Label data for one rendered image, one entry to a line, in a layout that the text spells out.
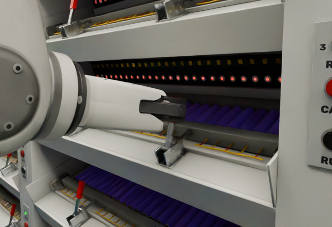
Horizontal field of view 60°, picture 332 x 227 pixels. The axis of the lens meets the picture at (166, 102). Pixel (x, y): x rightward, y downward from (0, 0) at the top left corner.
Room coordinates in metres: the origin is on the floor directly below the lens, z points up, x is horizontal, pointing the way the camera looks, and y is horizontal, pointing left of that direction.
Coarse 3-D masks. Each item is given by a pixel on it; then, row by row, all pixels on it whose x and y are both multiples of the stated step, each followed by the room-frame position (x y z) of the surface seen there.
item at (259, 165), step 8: (128, 136) 0.49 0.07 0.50; (136, 136) 0.48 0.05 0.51; (144, 136) 0.47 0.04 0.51; (160, 144) 0.44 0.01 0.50; (200, 152) 0.39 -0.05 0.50; (208, 152) 0.38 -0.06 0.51; (216, 152) 0.37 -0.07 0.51; (232, 160) 0.35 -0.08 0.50; (240, 160) 0.34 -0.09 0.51; (248, 160) 0.34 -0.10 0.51; (264, 168) 0.32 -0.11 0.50
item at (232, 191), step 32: (256, 96) 0.46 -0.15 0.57; (96, 160) 0.50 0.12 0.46; (128, 160) 0.42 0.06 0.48; (192, 160) 0.38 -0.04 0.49; (224, 160) 0.36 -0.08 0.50; (256, 160) 0.34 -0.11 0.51; (160, 192) 0.40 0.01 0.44; (192, 192) 0.35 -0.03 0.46; (224, 192) 0.31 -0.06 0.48; (256, 192) 0.29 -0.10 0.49; (256, 224) 0.29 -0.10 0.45
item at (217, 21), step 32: (96, 0) 0.77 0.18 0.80; (128, 0) 0.68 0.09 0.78; (160, 0) 0.46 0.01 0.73; (192, 0) 0.42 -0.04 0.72; (224, 0) 0.39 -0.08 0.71; (256, 0) 0.33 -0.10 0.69; (64, 32) 0.57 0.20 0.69; (96, 32) 0.51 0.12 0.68; (128, 32) 0.42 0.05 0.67; (160, 32) 0.38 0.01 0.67; (192, 32) 0.35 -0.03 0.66; (224, 32) 0.32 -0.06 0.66; (256, 32) 0.29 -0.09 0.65
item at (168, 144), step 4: (168, 124) 0.39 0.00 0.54; (172, 124) 0.39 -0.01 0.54; (168, 128) 0.39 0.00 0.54; (172, 128) 0.39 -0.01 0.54; (168, 132) 0.39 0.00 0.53; (172, 132) 0.39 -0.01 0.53; (168, 136) 0.39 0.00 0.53; (172, 136) 0.39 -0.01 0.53; (168, 140) 0.39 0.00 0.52; (168, 144) 0.39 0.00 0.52; (172, 144) 0.40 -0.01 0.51; (168, 148) 0.38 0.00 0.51
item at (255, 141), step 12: (180, 132) 0.44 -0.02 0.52; (192, 132) 0.42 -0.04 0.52; (204, 132) 0.40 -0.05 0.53; (216, 132) 0.39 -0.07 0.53; (228, 132) 0.38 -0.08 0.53; (240, 132) 0.37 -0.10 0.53; (252, 132) 0.36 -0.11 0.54; (216, 144) 0.38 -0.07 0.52; (228, 144) 0.38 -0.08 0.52; (240, 144) 0.37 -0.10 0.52; (252, 144) 0.35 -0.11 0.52; (264, 144) 0.34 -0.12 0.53; (276, 144) 0.33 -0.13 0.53; (252, 156) 0.34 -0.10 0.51
